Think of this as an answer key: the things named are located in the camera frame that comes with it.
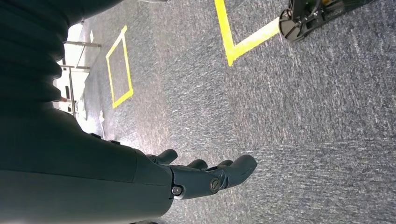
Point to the yellow floor tape square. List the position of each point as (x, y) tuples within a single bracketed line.
[(123, 98)]

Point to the white table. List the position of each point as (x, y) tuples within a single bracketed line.
[(74, 34)]

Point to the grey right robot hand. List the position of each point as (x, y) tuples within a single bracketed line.
[(77, 185)]

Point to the yellow floor tape corner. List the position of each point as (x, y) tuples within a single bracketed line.
[(226, 31)]

